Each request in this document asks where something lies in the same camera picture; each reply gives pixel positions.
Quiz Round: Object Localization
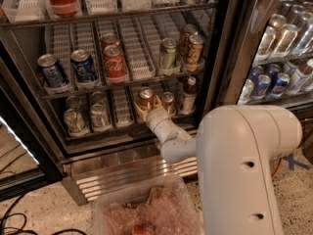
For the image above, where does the orange brown can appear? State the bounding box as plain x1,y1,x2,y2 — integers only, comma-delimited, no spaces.
185,33,204,71
179,23,198,57

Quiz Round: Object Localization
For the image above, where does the red can in bin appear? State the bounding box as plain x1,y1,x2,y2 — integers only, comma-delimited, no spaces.
132,224,156,235

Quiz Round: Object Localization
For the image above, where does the black cable left floor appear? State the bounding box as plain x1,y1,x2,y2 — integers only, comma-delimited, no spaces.
0,193,88,235

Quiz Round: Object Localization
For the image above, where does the orange extension cord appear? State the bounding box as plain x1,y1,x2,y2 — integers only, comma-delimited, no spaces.
271,158,283,180

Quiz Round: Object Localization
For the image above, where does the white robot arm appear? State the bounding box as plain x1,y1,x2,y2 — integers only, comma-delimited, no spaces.
136,104,302,235

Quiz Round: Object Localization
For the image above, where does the white silver can right fridge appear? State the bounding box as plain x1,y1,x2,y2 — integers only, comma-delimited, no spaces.
238,79,254,105

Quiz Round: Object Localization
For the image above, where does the green silver can front left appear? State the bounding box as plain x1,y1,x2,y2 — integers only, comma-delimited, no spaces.
64,108,89,137

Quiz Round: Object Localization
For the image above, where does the brown soda can bottom shelf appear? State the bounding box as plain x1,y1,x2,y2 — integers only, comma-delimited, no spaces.
161,92,176,116

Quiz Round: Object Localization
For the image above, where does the blue pepsi can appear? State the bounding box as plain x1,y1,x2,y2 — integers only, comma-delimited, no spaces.
70,49,100,88
37,54,70,95
268,72,290,98

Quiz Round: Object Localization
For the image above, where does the red coca-cola can front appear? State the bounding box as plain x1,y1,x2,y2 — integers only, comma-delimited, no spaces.
103,45,127,84

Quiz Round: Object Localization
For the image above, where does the red coca-cola can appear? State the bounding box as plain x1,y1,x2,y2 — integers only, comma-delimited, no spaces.
100,32,120,49
103,45,127,84

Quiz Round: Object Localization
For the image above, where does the red coke can bottom shelf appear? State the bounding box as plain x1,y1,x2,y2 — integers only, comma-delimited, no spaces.
138,86,155,110

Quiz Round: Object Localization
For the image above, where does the orange brown can back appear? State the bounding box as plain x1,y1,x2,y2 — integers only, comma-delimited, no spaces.
179,23,198,57

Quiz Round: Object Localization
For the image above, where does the clear plastic bin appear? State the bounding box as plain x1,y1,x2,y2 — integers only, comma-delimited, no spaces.
93,175,204,235

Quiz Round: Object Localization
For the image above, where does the blue pepsi can leftmost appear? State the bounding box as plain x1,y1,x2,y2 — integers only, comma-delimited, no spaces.
37,54,70,95

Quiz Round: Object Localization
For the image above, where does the green soda can middle shelf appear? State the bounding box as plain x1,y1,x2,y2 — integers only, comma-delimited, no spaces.
159,37,177,75

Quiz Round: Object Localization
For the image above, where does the stainless steel fridge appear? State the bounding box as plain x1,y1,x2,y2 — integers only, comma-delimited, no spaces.
1,0,308,204

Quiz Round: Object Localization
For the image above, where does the silver can back left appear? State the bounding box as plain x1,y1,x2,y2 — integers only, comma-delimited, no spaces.
66,96,84,112

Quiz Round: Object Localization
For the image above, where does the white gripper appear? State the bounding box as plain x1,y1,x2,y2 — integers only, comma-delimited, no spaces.
135,94,182,144

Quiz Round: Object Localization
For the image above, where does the blue pepsi can right fridge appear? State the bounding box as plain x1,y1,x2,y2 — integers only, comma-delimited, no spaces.
250,74,271,100

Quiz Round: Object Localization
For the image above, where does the red coca-cola can back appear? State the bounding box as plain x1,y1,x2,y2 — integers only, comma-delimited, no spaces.
100,32,120,49

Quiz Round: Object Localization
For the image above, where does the dark glass bottle white label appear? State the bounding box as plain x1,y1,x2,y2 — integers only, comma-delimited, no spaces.
179,76,197,115

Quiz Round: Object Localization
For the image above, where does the glass fridge door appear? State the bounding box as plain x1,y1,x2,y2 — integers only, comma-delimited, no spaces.
208,0,313,116

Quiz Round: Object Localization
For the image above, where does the orange brown can front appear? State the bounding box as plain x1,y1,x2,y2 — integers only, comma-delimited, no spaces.
185,33,204,71

